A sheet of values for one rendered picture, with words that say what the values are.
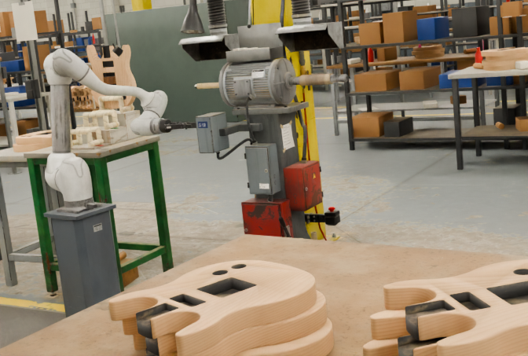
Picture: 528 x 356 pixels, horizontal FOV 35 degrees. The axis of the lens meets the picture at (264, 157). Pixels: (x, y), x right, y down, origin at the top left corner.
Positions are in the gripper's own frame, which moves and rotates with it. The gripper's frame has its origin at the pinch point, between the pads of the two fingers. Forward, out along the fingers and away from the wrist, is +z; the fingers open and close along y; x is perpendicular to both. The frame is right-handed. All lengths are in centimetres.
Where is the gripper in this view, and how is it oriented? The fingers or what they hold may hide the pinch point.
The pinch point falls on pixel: (192, 125)
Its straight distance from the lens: 455.3
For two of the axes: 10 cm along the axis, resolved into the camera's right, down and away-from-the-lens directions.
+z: 8.6, 0.0, -5.1
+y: -5.0, 2.0, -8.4
